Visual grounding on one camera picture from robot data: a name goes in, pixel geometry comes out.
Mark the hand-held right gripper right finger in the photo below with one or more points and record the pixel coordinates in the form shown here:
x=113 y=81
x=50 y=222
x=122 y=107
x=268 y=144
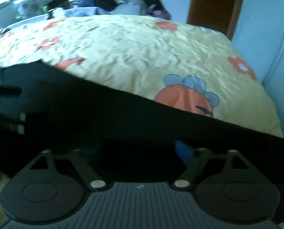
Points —
x=183 y=151

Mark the floral pillow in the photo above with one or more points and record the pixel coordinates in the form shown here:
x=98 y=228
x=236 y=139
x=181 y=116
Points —
x=28 y=6

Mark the blue bed sheet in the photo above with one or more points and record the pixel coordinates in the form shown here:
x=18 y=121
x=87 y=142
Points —
x=82 y=11

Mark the brown wooden door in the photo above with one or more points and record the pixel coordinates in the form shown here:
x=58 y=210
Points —
x=211 y=4

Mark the dark clothing heap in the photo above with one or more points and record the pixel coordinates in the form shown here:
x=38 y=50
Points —
x=58 y=3

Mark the black pants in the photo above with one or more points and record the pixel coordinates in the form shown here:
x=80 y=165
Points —
x=132 y=124

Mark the yellow floral blanket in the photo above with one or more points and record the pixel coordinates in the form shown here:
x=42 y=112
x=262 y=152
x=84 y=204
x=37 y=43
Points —
x=137 y=52

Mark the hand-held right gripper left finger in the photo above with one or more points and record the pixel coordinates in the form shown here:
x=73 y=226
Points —
x=80 y=165

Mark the black and white garment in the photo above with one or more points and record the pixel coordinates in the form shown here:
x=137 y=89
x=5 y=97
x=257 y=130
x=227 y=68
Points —
x=55 y=13

